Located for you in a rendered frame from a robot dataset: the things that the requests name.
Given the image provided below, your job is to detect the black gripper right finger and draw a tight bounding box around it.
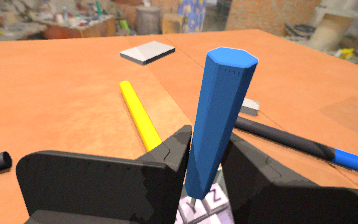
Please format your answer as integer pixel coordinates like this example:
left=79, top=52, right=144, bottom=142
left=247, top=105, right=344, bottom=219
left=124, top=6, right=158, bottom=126
left=221, top=132, right=358, bottom=224

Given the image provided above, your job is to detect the white keyboard with letter keys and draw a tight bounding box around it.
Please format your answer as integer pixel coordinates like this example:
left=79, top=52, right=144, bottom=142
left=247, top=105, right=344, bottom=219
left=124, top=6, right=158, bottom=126
left=175, top=167, right=235, bottom=224

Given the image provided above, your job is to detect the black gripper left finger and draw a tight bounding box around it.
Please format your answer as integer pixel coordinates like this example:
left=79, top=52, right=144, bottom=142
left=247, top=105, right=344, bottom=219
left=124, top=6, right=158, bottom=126
left=16, top=124, right=192, bottom=224

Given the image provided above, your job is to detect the light grey flat slab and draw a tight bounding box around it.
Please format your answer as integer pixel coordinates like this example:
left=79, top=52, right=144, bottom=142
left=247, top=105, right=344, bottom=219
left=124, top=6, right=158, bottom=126
left=120, top=41, right=176, bottom=66

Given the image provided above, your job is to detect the yellow rod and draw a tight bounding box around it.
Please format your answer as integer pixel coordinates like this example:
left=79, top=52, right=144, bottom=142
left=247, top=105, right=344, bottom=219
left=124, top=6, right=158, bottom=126
left=119, top=81, right=162, bottom=152

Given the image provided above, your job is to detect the grey rectangular bar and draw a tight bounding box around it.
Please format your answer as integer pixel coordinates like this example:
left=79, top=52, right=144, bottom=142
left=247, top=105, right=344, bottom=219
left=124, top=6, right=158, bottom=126
left=240, top=98, right=259, bottom=116

